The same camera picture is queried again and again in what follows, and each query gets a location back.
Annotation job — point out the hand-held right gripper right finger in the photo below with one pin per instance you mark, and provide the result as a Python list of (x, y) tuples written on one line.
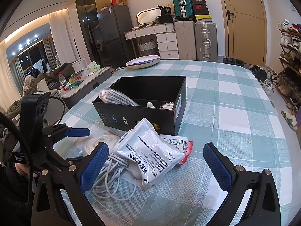
[(217, 167)]

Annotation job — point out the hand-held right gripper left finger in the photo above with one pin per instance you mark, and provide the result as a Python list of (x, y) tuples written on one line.
[(94, 167)]

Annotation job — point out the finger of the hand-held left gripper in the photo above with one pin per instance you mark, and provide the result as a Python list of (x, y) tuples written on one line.
[(60, 159), (73, 131)]

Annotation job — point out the red white plastic packet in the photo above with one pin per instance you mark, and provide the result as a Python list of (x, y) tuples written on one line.
[(185, 149)]

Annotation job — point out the white printed packet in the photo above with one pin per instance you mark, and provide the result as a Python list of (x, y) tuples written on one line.
[(145, 150)]

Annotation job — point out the black cardboard box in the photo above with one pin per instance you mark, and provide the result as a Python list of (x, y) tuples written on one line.
[(141, 120)]

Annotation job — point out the person's left forearm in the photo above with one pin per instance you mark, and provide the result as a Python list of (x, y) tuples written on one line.
[(11, 188)]

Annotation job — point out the person's left hand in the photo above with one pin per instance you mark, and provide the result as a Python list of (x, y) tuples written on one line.
[(23, 170)]

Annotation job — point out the beige box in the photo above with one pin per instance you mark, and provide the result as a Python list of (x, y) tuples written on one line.
[(43, 84)]

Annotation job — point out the red label water bottle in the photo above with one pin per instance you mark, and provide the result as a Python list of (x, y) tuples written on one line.
[(63, 81)]

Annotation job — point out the grey sideboard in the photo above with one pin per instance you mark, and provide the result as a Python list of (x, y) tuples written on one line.
[(89, 84)]

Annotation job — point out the pile of clothes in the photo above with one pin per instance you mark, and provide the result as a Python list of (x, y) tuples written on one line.
[(61, 69)]

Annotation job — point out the green red snack packet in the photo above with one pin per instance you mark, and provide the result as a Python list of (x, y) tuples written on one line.
[(75, 78)]

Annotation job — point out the green checked tablecloth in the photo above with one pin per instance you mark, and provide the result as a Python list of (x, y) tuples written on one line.
[(223, 113)]

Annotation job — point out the green tissue pack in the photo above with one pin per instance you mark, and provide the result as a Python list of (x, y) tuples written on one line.
[(94, 67)]

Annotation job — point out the silver beaded item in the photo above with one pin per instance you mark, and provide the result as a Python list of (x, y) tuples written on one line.
[(167, 106)]

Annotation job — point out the small white item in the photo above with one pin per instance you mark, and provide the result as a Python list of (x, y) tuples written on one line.
[(150, 104)]

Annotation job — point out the white curtain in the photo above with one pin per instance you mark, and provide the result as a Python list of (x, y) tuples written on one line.
[(62, 35)]

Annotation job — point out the green white slipper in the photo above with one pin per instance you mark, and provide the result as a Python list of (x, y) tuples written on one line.
[(289, 120)]

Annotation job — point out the white oval plate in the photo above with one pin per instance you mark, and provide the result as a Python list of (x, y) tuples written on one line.
[(143, 61)]

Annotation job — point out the dark glass cabinet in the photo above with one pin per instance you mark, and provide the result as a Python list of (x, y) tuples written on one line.
[(87, 28)]

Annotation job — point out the pile of shoes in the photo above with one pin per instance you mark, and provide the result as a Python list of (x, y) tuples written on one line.
[(261, 73)]

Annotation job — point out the black trash bag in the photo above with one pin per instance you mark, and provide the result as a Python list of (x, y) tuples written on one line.
[(232, 62)]

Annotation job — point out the black refrigerator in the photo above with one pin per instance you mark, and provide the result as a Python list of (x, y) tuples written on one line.
[(115, 33)]

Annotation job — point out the woven basket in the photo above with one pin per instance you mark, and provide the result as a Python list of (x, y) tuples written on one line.
[(147, 49)]

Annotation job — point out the white dressing desk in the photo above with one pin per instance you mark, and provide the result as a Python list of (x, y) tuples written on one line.
[(145, 30)]

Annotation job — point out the white drawer unit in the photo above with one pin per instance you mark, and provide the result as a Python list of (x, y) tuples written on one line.
[(167, 46)]

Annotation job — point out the silver suitcase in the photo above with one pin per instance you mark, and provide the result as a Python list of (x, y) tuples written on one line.
[(205, 40)]

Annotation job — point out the shoe rack with shoes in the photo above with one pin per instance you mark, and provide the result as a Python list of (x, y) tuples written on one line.
[(290, 58)]

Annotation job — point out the beige suitcase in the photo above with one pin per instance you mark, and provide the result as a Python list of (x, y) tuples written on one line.
[(185, 40)]

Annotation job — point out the oval mirror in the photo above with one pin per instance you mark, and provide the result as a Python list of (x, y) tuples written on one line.
[(148, 15)]

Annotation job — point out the wooden door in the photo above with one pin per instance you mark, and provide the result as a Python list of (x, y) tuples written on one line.
[(247, 23)]

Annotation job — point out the yellow black shoe box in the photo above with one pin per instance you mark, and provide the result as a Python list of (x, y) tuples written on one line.
[(203, 18)]

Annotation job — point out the small black printed box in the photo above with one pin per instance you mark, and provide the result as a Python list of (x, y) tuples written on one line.
[(167, 10)]

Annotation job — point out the plain black shoe box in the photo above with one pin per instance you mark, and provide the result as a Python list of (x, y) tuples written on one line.
[(201, 12)]

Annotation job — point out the black shoe box red logo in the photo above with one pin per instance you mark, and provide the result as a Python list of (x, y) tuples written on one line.
[(199, 4)]

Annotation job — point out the teal suitcase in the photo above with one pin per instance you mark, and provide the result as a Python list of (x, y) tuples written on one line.
[(181, 2)]

